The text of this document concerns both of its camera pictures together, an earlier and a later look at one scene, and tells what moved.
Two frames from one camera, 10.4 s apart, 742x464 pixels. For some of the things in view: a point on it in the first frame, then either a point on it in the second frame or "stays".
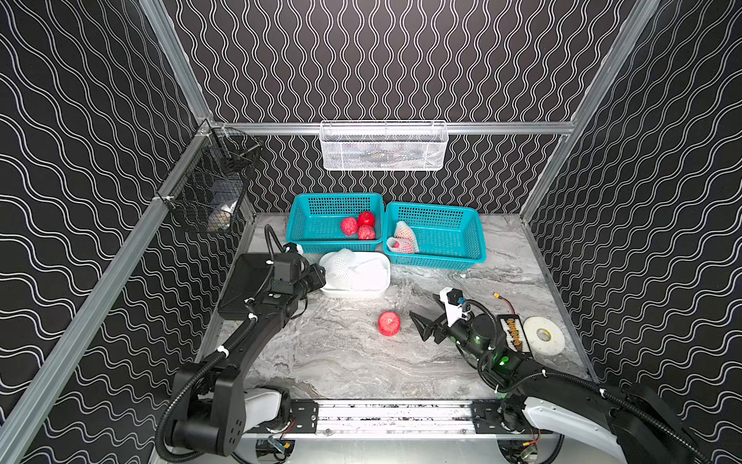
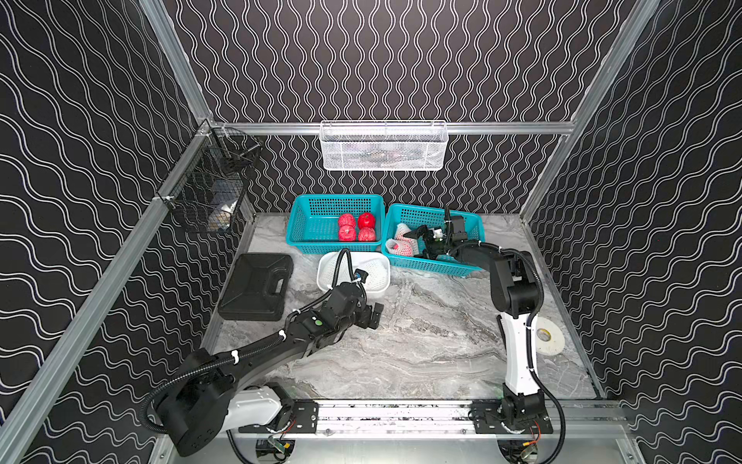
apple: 366,218 stays
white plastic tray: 356,274 stays
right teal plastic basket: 447,237 stays
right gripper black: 441,329 → 427,234
